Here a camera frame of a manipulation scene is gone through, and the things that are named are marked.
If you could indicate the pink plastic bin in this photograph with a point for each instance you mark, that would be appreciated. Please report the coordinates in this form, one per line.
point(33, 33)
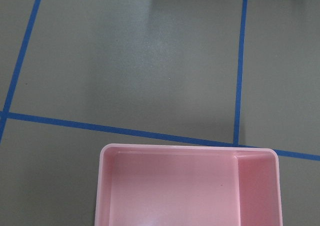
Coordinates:
point(142, 184)

